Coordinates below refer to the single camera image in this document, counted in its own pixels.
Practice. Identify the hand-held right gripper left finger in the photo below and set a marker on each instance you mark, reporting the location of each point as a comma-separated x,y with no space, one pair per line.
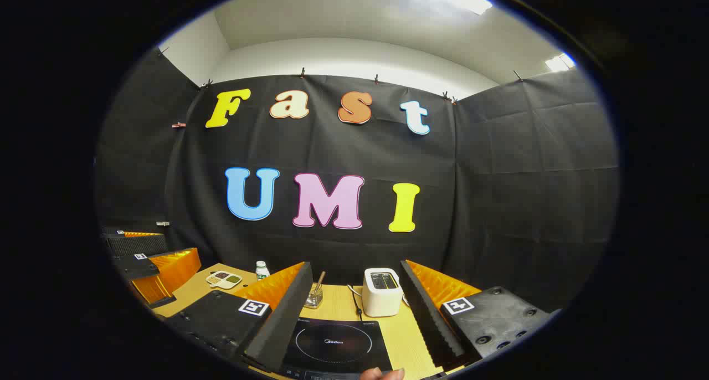
288,319

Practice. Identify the row of black cloth clips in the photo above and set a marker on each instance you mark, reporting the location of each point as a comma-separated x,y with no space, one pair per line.
302,72

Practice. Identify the ceiling light panel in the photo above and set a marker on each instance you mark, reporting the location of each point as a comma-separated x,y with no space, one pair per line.
559,63

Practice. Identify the white toaster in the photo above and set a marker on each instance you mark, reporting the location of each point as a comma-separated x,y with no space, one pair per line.
382,299

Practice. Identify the white divided dish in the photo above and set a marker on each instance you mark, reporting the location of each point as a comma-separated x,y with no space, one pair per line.
224,280

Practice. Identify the black induction cooktop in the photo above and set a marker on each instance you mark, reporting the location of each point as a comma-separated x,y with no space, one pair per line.
332,341

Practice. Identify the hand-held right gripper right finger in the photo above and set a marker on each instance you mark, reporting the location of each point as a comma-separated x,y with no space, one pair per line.
426,319

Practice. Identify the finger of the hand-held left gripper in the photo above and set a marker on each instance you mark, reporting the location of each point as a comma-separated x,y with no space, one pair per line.
135,244
141,266

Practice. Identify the white drink bottle green label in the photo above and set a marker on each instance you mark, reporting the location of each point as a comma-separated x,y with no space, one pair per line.
262,270

